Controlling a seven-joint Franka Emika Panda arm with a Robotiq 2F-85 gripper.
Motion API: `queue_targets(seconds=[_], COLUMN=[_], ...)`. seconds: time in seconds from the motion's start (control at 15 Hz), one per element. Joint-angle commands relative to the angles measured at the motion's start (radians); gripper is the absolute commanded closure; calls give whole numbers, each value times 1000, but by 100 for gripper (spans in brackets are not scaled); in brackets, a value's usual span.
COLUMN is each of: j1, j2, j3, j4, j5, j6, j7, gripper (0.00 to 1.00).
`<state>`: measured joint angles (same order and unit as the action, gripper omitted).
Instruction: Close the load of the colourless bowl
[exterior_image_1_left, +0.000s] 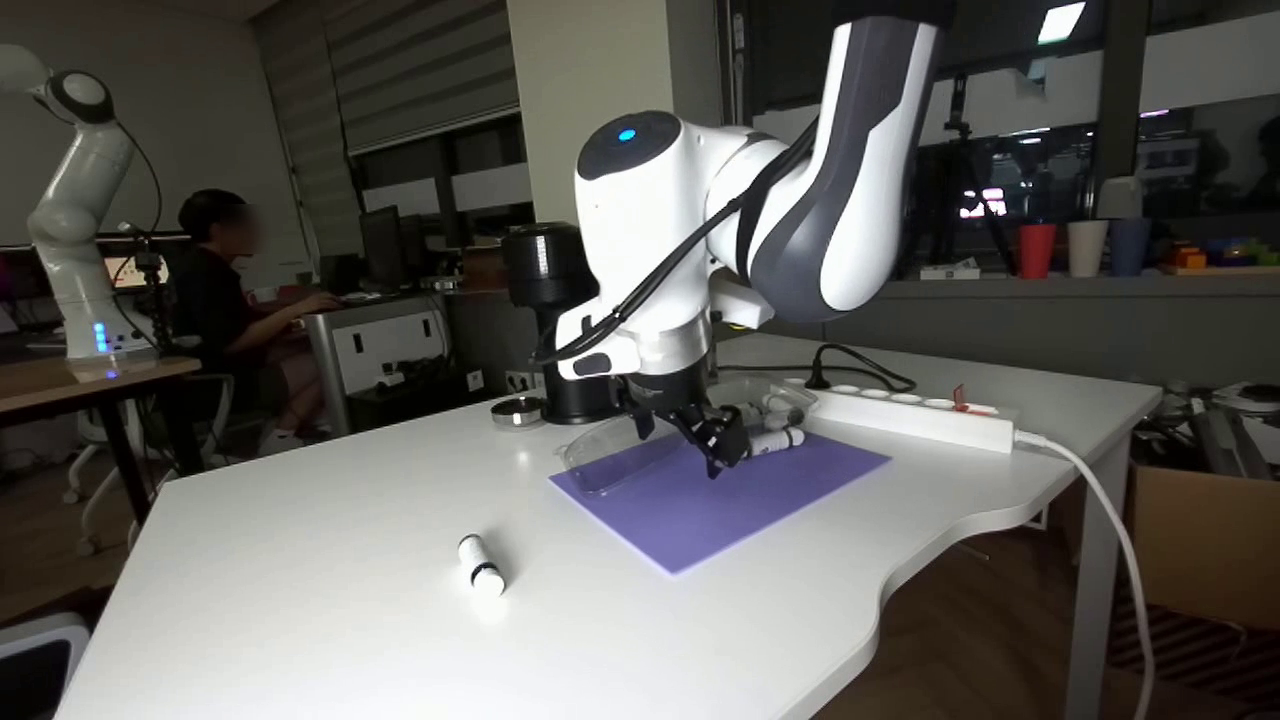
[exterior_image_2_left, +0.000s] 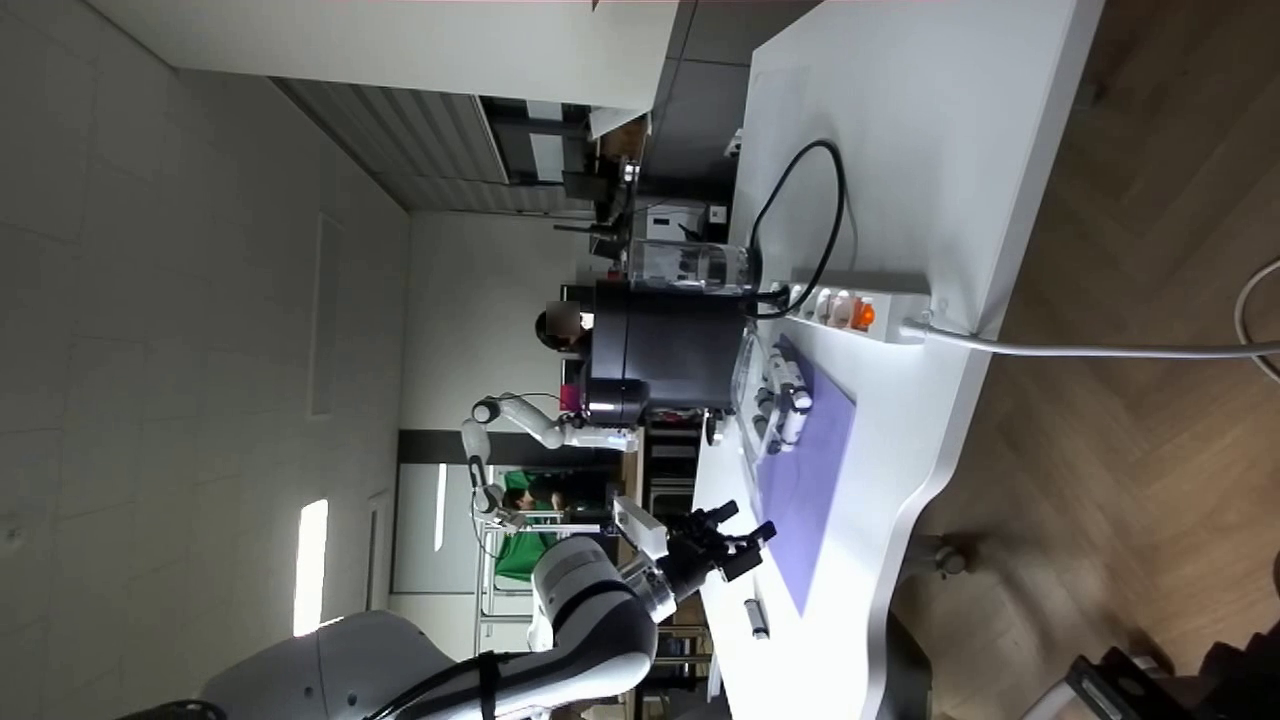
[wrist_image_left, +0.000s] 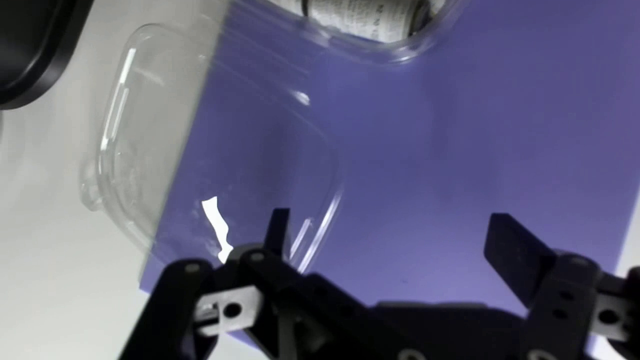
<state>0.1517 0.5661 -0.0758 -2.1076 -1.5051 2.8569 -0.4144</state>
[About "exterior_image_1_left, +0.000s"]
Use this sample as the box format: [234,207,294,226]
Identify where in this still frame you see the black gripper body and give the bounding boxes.
[621,366,720,440]

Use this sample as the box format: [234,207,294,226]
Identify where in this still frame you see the clear plastic bowl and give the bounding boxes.
[557,413,707,476]

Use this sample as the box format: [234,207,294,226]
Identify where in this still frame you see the purple rectangular mat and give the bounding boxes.
[549,427,891,581]

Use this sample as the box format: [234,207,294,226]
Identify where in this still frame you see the small round metal disc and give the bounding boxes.
[488,397,549,427]

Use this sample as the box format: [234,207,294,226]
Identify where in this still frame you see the white power strip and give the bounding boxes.
[762,381,1021,457]

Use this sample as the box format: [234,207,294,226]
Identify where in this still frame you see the white marker with black cap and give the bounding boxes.
[452,528,512,599]

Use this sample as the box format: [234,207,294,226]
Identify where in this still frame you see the white box cabinet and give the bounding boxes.
[306,291,461,436]

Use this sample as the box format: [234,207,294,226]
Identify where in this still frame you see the red cup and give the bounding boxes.
[1010,219,1060,284]

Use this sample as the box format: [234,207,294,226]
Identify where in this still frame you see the white cup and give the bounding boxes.
[1065,217,1113,280]

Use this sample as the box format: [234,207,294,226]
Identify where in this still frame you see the grey window blinds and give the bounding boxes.
[252,0,524,161]

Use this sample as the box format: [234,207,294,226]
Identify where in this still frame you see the blue cup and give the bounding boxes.
[1113,217,1155,280]

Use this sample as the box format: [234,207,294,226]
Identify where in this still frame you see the seated person in black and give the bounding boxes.
[174,187,339,457]

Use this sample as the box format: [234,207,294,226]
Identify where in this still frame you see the cardboard box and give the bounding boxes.
[1125,457,1280,640]

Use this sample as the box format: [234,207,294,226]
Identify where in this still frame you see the orange small object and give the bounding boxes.
[1163,236,1210,280]

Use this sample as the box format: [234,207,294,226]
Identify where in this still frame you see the brown wooden desk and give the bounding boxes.
[0,346,207,528]

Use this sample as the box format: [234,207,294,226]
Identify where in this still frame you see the white chair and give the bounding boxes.
[0,608,92,720]

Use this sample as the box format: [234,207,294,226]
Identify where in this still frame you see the black power cable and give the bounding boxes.
[799,341,923,400]

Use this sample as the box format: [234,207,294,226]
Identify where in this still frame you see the white power strip cable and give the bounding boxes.
[1007,427,1160,720]

